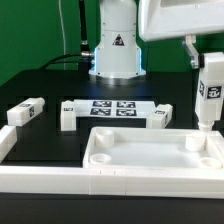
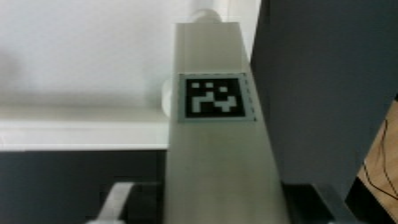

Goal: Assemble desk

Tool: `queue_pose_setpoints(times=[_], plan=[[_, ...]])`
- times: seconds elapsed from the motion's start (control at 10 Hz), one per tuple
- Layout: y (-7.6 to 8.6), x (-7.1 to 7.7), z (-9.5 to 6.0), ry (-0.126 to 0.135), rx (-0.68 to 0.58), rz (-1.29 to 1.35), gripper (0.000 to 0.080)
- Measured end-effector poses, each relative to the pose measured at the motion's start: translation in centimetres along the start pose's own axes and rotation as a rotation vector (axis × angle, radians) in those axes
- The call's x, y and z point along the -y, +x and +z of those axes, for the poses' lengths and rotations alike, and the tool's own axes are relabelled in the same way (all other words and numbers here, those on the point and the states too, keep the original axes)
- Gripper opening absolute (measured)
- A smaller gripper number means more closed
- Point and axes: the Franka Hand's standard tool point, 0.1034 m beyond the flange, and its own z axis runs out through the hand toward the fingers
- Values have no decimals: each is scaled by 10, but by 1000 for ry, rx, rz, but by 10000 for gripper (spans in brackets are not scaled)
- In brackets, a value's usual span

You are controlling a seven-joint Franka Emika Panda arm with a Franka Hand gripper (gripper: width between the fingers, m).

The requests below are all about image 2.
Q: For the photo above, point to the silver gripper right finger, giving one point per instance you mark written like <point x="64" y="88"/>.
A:
<point x="335" y="208"/>

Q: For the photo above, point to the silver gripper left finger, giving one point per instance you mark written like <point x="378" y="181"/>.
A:
<point x="113" y="204"/>

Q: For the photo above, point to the white desk leg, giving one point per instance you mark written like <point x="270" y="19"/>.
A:
<point x="222" y="185"/>

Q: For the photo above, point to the white desk top tray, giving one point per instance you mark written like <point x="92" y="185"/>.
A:
<point x="85" y="61"/>

